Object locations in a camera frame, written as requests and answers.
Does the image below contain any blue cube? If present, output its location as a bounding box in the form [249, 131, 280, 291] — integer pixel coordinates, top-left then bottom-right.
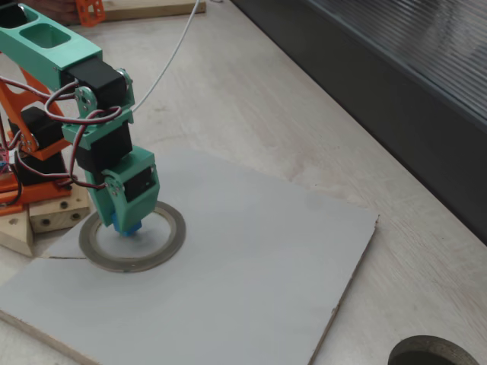
[110, 211, 145, 237]

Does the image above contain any orange controller board mount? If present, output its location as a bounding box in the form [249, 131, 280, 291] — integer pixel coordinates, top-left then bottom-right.
[0, 178, 23, 217]

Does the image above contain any person's hand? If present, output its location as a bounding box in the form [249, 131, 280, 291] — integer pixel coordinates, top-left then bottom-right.
[30, 0, 81, 26]

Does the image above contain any flat wooden plank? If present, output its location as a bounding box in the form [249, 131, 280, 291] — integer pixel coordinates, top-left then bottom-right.
[68, 0, 206, 26]

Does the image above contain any light wooden beam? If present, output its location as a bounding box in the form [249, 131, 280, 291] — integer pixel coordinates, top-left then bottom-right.
[0, 208, 34, 256]

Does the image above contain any wooden base block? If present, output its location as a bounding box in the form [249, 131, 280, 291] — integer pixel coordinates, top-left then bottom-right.
[28, 181, 91, 233]

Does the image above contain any grey-topped chipboard panel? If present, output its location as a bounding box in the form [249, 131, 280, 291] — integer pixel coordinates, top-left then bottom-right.
[0, 146, 380, 365]

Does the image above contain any orange and green leader arm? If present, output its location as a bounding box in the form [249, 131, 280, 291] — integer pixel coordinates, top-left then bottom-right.
[75, 0, 107, 28]

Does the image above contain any white cable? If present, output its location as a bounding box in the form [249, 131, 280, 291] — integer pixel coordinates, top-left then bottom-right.
[132, 0, 202, 112]

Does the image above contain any grey ring of tape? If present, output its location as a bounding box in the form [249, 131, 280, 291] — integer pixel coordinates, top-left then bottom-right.
[78, 197, 187, 274]

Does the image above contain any red controller board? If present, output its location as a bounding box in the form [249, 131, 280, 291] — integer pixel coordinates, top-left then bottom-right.
[0, 148, 18, 178]

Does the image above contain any fluted glass desk partition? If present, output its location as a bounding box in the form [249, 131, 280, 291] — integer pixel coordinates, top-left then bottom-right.
[231, 0, 487, 246]

